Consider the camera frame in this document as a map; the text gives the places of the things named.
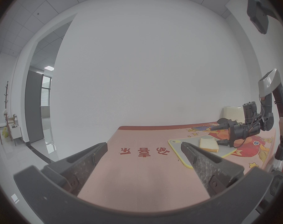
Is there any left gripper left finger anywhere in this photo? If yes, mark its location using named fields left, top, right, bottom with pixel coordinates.
left=41, top=142, right=108, bottom=196

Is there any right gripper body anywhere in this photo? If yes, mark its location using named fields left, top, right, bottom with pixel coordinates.
left=228, top=122, right=261, bottom=148

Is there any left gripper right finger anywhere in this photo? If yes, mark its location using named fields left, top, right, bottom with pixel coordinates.
left=180, top=142, right=245, bottom=198

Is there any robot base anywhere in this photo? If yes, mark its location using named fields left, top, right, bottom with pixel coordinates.
left=270, top=158, right=283, bottom=196

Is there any slice of bread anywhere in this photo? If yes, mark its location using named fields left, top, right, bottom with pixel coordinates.
left=199, top=138, right=219, bottom=153

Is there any cutting board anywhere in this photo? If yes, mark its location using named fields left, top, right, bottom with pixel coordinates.
left=168, top=135, right=237, bottom=169

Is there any white cabinet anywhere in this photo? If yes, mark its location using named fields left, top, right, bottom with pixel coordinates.
left=8, top=123, right=23, bottom=147

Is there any grey partition panel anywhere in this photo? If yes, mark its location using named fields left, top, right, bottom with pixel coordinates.
left=24, top=70, right=44, bottom=143

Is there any yellow bag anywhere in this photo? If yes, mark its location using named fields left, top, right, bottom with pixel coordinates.
left=2, top=127, right=12, bottom=140

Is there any window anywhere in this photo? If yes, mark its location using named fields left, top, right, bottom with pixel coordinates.
left=40, top=75, right=51, bottom=107

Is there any wooden coat stand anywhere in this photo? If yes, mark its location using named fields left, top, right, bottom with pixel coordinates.
left=0, top=80, right=12, bottom=145

